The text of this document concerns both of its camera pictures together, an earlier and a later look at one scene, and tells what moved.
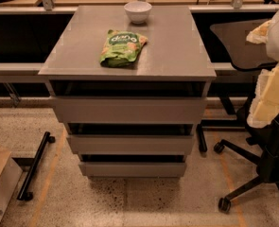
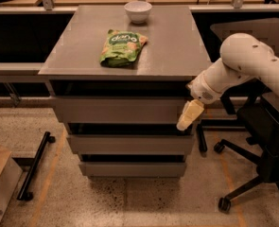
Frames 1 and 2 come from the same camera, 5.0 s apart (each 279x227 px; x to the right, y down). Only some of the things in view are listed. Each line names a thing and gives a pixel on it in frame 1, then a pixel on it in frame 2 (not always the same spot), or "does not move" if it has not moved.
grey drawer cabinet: (129, 83) does not move
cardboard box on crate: (4, 175) does not move
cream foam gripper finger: (271, 96) → (203, 89)
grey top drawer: (130, 110) does not move
